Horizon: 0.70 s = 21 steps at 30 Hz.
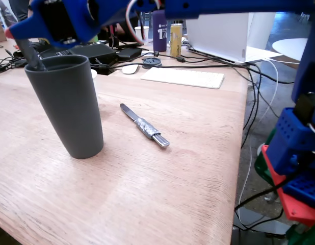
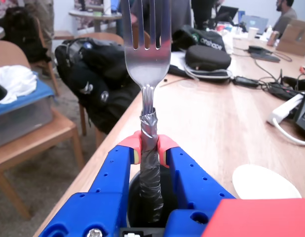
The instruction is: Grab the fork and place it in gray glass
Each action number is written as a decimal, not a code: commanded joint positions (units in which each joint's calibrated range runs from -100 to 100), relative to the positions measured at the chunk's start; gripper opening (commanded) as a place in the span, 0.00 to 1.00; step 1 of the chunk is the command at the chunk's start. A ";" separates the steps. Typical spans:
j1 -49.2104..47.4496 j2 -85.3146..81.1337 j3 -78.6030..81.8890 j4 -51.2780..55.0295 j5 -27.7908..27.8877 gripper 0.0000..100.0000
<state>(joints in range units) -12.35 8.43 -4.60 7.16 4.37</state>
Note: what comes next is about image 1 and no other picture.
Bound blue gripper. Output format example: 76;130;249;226
4;0;102;49

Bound fork with taped handle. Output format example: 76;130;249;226
16;38;48;72

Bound black headphones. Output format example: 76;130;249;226
13;40;50;59

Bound black dock box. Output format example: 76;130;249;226
39;42;118;67

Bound white paper cup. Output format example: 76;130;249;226
90;68;98;89
134;26;150;45

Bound black bottle pink logo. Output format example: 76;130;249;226
108;24;120;48

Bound gray tall cup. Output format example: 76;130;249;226
24;54;104;159

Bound person in black clothes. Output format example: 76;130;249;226
116;21;138;43

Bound black flat box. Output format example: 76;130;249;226
116;47;143;62

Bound white computer mouse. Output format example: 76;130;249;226
121;64;140;75

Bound round black lid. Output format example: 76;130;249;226
142;57;163;70

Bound purple bottle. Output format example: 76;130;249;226
152;10;169;53

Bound yellow drink can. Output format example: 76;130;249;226
169;23;183;58

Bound white keyboard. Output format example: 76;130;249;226
140;66;225;90

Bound white laptop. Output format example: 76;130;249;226
185;12;265;64

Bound white paper sheet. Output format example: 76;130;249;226
245;45;284;62

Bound white round table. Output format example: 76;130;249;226
271;38;309;62

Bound green table clamp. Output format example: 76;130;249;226
253;129;278;188
285;219;315;245

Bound gray table foot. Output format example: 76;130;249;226
232;206;288;236

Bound knife with taped handle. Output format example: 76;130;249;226
119;103;171;149

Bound black cable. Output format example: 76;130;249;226
241;63;263;149
109;63;296;84
235;168;303;212

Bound white cable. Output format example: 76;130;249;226
238;58;280;230

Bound red robot base plate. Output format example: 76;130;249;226
261;144;315;228

